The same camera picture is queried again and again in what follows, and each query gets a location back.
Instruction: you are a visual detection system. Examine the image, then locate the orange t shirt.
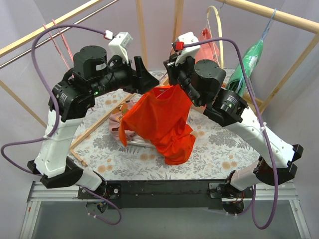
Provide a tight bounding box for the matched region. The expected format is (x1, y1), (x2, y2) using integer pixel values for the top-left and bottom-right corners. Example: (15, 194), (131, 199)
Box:
(119, 85), (196, 165)

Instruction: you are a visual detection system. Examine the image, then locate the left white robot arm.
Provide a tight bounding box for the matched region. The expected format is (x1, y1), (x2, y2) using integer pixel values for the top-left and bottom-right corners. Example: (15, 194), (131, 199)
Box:
(27, 46), (159, 199)

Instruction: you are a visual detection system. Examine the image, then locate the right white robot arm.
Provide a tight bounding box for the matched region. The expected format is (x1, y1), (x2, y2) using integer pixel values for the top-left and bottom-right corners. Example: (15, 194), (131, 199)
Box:
(163, 54), (304, 198)

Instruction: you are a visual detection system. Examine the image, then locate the mauve printed t shirt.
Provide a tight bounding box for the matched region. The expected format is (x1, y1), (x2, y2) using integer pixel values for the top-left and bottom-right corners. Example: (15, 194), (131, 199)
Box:
(108, 100), (135, 141)

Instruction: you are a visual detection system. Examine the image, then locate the cream wooden hanger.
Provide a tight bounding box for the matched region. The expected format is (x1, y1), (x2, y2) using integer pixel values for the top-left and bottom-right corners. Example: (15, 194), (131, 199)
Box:
(206, 5), (224, 68)

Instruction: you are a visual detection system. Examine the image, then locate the salmon pink garment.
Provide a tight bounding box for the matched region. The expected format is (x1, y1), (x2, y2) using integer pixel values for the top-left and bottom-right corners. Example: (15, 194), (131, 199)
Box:
(195, 27), (220, 66)

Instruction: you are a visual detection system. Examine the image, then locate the white plastic laundry basket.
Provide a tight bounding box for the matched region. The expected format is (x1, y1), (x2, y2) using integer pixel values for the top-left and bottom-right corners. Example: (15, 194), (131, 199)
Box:
(128, 134), (155, 148)

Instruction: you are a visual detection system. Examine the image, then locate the left wooden clothes rack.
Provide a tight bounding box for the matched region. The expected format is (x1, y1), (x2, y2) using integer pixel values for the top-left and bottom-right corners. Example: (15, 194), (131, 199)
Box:
(0, 0), (170, 167)

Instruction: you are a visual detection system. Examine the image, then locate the wooden clothes rack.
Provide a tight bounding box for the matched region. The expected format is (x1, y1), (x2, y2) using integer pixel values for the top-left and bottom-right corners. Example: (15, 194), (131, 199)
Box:
(171, 0), (319, 118)
(0, 0), (170, 167)

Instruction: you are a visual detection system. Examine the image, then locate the green tie-dye garment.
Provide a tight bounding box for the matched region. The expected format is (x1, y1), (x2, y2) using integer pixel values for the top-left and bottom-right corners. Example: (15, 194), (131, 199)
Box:
(226, 40), (264, 97)

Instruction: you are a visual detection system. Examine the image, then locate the metal rack rod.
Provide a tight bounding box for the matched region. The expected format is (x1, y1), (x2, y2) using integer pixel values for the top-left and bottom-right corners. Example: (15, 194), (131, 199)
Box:
(0, 0), (118, 69)

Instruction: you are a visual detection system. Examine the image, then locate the right wooden clothes rack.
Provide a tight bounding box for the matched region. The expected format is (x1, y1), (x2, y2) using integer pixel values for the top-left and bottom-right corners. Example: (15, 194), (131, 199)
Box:
(171, 0), (319, 118)

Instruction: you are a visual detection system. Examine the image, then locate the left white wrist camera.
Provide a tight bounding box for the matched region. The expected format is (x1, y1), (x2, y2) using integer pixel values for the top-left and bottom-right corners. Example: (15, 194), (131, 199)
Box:
(104, 30), (133, 63)

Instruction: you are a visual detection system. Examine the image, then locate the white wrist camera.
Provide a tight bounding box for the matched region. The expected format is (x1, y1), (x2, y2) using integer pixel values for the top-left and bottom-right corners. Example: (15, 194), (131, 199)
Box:
(104, 30), (133, 63)
(172, 31), (200, 66)

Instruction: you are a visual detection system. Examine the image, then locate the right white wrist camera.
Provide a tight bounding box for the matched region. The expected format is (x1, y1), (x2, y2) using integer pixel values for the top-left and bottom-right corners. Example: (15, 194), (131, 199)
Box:
(172, 31), (200, 66)

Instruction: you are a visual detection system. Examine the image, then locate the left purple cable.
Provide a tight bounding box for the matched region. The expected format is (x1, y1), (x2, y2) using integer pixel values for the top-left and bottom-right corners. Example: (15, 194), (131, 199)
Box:
(0, 24), (123, 226)

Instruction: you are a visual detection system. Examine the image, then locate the light blue wire hanger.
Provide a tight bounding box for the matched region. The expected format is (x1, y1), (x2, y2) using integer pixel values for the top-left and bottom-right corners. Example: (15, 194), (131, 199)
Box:
(235, 8), (277, 96)

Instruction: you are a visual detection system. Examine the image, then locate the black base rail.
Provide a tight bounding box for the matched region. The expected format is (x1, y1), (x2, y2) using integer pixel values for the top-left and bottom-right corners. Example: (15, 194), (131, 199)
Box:
(77, 179), (256, 210)

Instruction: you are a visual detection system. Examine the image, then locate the aluminium frame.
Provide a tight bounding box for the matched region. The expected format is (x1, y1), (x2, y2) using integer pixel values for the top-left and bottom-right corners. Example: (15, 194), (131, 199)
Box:
(20, 180), (311, 239)

